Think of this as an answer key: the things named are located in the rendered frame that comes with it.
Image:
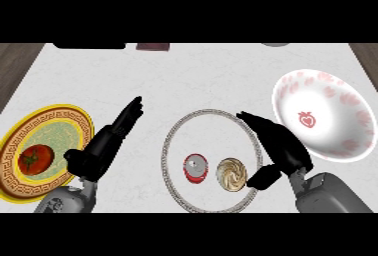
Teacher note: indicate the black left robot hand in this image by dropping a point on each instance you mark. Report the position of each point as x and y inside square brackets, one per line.
[106, 144]

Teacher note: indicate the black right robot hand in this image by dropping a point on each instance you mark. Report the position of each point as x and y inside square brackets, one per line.
[280, 146]

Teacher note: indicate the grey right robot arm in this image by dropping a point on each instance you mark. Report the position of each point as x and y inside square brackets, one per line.
[326, 193]

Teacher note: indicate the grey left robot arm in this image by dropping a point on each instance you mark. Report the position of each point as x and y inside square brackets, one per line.
[68, 198]

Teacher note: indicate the white bowl with pink hearts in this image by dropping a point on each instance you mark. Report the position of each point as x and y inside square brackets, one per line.
[324, 115]

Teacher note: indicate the cream swirl cupcake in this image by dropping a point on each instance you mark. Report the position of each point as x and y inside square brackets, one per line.
[231, 174]

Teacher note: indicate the white round placemat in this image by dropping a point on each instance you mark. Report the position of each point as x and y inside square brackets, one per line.
[206, 140]

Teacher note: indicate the yellow patterned plate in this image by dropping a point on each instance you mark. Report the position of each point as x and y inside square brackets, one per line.
[42, 153]

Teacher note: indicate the red tomato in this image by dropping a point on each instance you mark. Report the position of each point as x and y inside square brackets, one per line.
[35, 159]

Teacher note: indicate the red can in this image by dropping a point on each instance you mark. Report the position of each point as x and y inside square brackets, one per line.
[195, 168]

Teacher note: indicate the dark red box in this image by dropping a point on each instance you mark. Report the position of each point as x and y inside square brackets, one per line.
[152, 46]

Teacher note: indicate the grey round object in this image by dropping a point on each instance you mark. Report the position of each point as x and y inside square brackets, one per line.
[274, 44]

